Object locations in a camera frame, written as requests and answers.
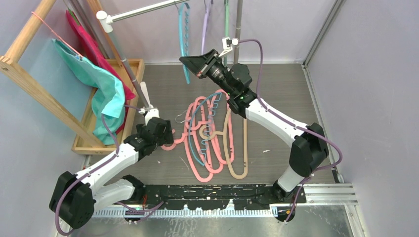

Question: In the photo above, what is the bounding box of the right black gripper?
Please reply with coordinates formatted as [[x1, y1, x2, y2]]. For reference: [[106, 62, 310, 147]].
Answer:
[[180, 49, 235, 96]]

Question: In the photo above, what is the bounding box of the light blue wire hanger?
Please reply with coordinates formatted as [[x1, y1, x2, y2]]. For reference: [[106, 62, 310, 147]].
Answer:
[[175, 1, 192, 85]]

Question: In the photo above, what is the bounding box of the purple wire hanger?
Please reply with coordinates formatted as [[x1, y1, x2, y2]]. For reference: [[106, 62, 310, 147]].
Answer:
[[201, 0, 213, 54]]

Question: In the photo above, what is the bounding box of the green wire hanger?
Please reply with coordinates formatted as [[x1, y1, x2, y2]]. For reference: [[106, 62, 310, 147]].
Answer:
[[223, 0, 230, 66]]

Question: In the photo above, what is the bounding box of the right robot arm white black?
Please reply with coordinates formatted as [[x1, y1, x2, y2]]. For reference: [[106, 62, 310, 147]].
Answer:
[[179, 49, 329, 203]]

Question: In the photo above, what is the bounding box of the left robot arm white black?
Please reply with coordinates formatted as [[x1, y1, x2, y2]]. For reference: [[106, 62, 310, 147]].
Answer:
[[49, 117, 174, 229]]

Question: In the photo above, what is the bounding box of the pink plastic hanger left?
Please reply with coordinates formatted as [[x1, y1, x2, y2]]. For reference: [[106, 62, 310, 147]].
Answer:
[[161, 127, 187, 151]]

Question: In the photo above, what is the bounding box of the pink plastic hanger large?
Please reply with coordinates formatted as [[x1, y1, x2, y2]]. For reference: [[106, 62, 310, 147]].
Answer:
[[184, 96, 214, 183]]

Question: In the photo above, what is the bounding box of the pink plastic hanger inner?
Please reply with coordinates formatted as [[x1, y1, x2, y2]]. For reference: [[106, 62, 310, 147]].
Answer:
[[199, 89, 236, 177]]

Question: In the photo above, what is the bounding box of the beige plastic hanger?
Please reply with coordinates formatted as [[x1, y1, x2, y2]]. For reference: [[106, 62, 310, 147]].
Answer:
[[199, 108, 249, 180]]

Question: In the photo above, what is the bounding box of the teal cloth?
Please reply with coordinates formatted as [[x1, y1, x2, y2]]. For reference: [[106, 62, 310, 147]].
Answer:
[[52, 39, 126, 145]]

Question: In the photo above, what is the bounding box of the white metal clothes rack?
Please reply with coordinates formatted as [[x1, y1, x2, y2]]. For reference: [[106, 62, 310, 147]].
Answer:
[[96, 0, 251, 110]]

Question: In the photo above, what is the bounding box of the magenta cloth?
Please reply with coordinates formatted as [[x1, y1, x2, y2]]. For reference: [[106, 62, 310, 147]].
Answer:
[[66, 10, 135, 134]]

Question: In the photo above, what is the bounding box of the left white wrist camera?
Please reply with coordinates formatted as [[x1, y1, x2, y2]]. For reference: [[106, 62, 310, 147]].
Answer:
[[139, 108, 160, 125]]

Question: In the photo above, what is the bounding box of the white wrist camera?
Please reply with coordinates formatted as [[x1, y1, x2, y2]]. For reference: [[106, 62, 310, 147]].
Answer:
[[139, 108, 160, 125], [219, 37, 239, 58]]

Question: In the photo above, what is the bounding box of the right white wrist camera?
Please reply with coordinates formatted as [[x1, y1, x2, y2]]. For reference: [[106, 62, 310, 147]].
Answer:
[[219, 37, 239, 58]]

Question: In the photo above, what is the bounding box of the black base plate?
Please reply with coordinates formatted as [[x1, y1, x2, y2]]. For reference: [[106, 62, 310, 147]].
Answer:
[[121, 184, 306, 210]]

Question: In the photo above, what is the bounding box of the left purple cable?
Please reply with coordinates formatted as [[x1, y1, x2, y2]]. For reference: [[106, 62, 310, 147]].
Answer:
[[54, 104, 146, 236]]

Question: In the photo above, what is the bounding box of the purple cable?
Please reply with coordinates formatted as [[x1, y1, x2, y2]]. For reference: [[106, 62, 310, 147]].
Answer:
[[238, 39, 343, 224], [54, 104, 146, 236]]

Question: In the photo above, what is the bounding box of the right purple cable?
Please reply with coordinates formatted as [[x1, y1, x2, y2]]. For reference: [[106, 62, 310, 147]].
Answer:
[[238, 39, 343, 224]]

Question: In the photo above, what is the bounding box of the aluminium rail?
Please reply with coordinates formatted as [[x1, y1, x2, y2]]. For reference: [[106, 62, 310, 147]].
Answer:
[[302, 184, 358, 205]]

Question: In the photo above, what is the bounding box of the wooden frame rack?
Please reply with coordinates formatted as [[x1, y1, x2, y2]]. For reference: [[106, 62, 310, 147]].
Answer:
[[0, 0, 105, 148]]

